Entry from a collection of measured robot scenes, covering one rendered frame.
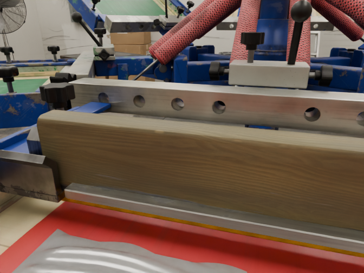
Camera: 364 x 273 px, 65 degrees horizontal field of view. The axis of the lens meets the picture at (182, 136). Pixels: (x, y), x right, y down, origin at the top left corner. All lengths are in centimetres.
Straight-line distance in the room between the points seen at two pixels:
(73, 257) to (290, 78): 39
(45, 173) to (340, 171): 25
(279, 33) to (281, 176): 80
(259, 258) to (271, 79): 31
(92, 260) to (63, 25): 528
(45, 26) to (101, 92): 518
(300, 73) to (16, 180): 41
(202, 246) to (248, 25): 58
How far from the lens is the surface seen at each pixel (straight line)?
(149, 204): 26
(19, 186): 33
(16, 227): 33
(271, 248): 28
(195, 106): 46
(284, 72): 49
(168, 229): 29
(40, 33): 576
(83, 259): 27
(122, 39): 440
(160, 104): 48
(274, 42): 99
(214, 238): 28
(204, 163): 23
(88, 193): 28
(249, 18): 78
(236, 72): 50
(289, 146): 22
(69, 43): 544
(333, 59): 119
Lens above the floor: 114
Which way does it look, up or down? 22 degrees down
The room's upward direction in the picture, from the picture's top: straight up
